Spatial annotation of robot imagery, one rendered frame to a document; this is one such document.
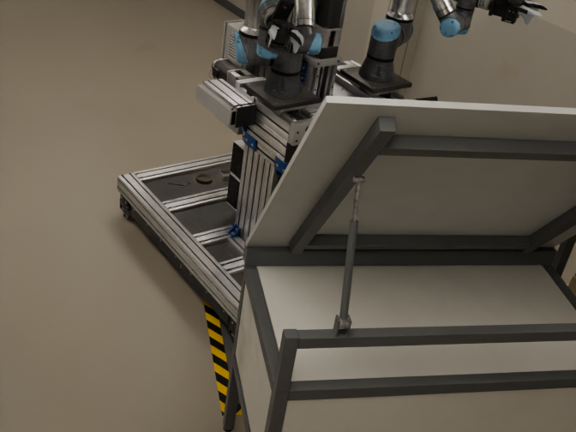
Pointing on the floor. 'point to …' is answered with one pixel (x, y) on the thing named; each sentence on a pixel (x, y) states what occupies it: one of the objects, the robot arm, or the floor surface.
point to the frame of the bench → (485, 381)
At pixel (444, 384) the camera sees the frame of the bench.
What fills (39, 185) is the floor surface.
